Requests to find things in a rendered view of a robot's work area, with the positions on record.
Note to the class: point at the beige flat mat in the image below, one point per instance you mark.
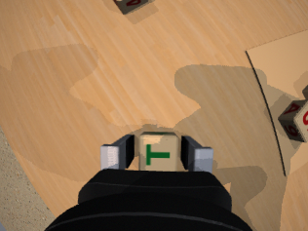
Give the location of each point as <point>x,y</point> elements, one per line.
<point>281,70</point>

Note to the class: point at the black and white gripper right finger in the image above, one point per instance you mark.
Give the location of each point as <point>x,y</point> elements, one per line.
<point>195,157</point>

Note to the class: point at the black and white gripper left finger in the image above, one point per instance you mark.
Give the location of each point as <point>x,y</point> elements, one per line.
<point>118,155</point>

